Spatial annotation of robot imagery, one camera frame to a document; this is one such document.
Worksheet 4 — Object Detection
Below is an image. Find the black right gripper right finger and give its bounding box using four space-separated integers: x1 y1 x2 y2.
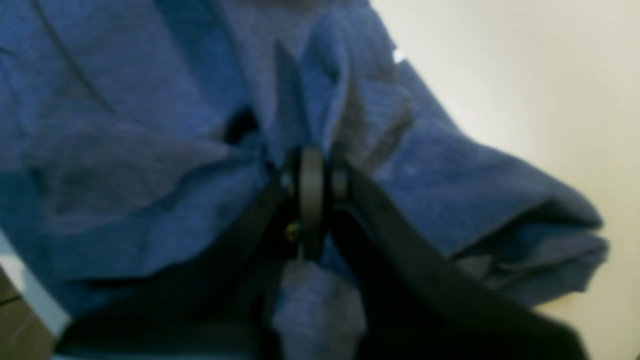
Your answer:
330 160 588 360

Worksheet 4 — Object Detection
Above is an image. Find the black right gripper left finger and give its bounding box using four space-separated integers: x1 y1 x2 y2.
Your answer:
54 147 326 360

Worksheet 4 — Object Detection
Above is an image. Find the blue grey T-shirt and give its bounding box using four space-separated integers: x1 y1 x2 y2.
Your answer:
1 0 607 360

